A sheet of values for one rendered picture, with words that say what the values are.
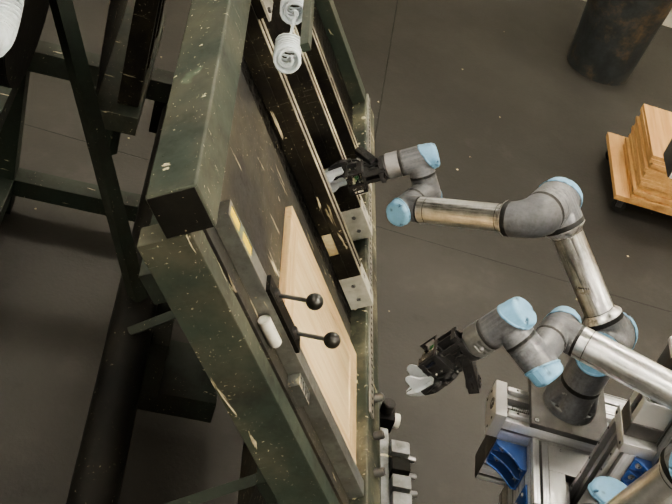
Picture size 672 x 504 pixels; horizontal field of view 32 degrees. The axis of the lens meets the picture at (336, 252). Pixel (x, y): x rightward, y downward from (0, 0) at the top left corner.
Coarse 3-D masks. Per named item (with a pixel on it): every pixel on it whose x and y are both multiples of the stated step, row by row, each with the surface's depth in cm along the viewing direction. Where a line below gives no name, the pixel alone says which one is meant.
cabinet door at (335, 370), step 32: (288, 224) 296; (288, 256) 286; (288, 288) 279; (320, 288) 312; (320, 320) 304; (320, 352) 296; (352, 352) 331; (320, 384) 287; (352, 384) 322; (352, 416) 313; (352, 448) 304
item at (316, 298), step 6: (276, 288) 255; (276, 294) 254; (282, 294) 254; (312, 294) 249; (318, 294) 249; (300, 300) 251; (306, 300) 249; (312, 300) 248; (318, 300) 248; (312, 306) 248; (318, 306) 248
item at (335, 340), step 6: (294, 330) 261; (294, 336) 262; (306, 336) 260; (312, 336) 259; (318, 336) 259; (324, 336) 257; (330, 336) 255; (336, 336) 256; (324, 342) 256; (330, 342) 255; (336, 342) 255; (330, 348) 256
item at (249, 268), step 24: (240, 240) 243; (240, 264) 247; (264, 288) 251; (264, 312) 256; (288, 360) 265; (312, 384) 272; (312, 408) 275; (336, 432) 283; (336, 456) 286; (360, 480) 296
